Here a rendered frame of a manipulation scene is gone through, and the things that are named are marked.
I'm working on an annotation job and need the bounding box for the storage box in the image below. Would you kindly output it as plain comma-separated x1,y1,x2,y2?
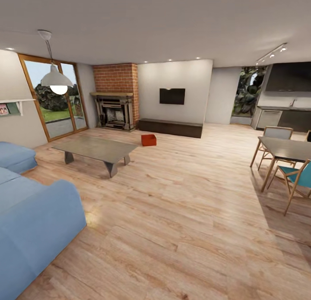
141,134,157,147

